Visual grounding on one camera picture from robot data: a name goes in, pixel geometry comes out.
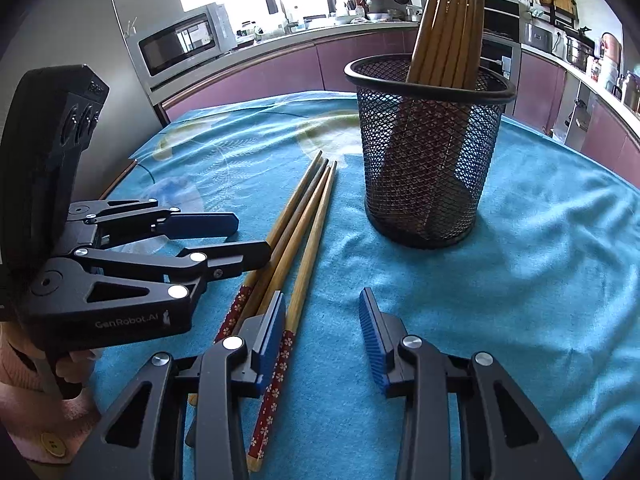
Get bunch of wooden chopsticks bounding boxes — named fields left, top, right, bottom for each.
left=377, top=0, right=487, bottom=238

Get black range hood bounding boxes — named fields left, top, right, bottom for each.
left=484, top=0, right=521, bottom=36

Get blue printed tablecloth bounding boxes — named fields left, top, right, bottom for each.
left=90, top=91, right=640, bottom=480

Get black wall rack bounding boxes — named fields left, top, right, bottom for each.
left=517, top=0, right=581, bottom=26

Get white plastic containers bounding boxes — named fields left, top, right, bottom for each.
left=602, top=57, right=621, bottom=91

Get black built-in oven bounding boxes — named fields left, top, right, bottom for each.
left=482, top=32, right=521, bottom=116

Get silver countertop appliance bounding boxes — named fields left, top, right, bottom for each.
left=524, top=22, right=555, bottom=53

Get wooden chopstick red floral end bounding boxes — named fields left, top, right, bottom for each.
left=246, top=161, right=339, bottom=473
left=250, top=166, right=335, bottom=321
left=214, top=150, right=324, bottom=345
left=232, top=158, right=331, bottom=333

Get white microwave oven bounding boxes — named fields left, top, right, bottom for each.
left=125, top=2, right=233, bottom=93

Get stainless steel pot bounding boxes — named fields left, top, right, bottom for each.
left=565, top=35, right=596, bottom=72

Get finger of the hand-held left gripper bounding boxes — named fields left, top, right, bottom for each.
left=67, top=199, right=240, bottom=246
left=42, top=241, right=272, bottom=307

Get pink thermos jug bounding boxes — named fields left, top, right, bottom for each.
left=599, top=32, right=623, bottom=61

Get pink kitchen base cabinets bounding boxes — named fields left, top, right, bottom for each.
left=160, top=20, right=426, bottom=126
left=515, top=42, right=640, bottom=191

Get person's left hand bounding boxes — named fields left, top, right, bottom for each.
left=54, top=349, right=98, bottom=386

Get steel thermos bottle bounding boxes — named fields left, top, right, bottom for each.
left=622, top=72, right=640, bottom=111

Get black mesh holder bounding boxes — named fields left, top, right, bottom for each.
left=344, top=55, right=517, bottom=250

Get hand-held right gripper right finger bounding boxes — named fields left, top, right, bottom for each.
left=358, top=287, right=583, bottom=480

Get grey refrigerator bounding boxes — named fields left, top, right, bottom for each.
left=0, top=0, right=168, bottom=201

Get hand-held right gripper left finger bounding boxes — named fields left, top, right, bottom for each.
left=65, top=290, right=287, bottom=480

